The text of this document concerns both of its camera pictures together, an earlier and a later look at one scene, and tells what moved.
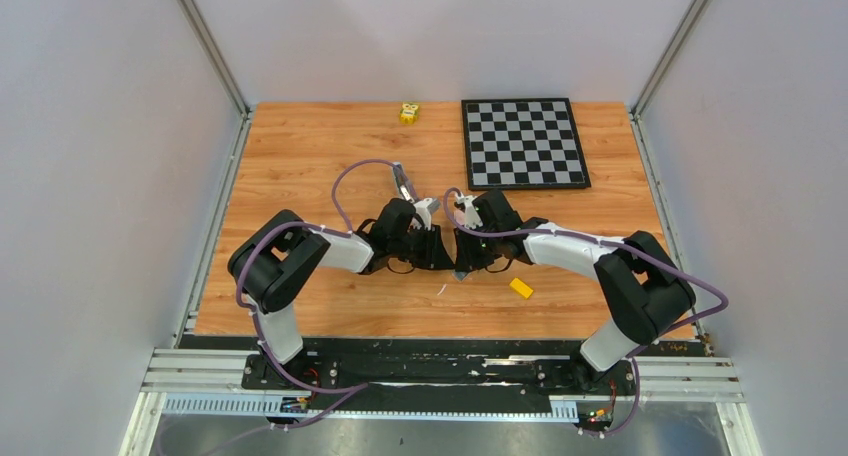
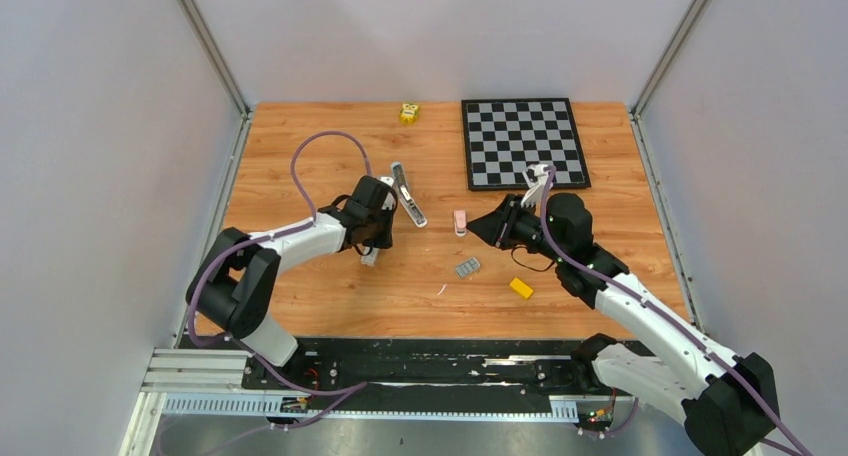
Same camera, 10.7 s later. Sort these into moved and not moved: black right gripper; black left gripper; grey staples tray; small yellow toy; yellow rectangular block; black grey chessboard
Moved: black right gripper; black left gripper
Not moved: yellow rectangular block; small yellow toy; grey staples tray; black grey chessboard
